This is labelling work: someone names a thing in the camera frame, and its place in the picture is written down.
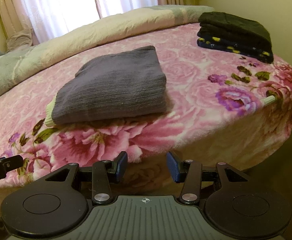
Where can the black folded garment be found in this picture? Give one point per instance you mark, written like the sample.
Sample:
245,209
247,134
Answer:
235,25

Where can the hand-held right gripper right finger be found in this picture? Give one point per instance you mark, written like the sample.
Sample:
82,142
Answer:
174,166

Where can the grey and beige duvet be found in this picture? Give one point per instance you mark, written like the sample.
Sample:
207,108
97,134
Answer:
86,37

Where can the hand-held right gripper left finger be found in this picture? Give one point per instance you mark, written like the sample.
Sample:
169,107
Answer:
121,166

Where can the white blanket label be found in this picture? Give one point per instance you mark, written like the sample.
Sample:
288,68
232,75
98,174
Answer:
268,100

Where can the white sheer curtain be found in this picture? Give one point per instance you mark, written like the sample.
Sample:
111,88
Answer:
68,5

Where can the pink floral blanket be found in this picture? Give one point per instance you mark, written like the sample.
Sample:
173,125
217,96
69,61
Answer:
186,62

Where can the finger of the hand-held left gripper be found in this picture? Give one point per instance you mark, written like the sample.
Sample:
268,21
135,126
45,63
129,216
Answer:
13,161

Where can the purple knit sweater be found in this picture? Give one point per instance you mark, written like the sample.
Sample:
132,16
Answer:
116,85

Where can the navy yellow-print folded garment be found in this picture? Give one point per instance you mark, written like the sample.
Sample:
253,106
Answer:
235,46

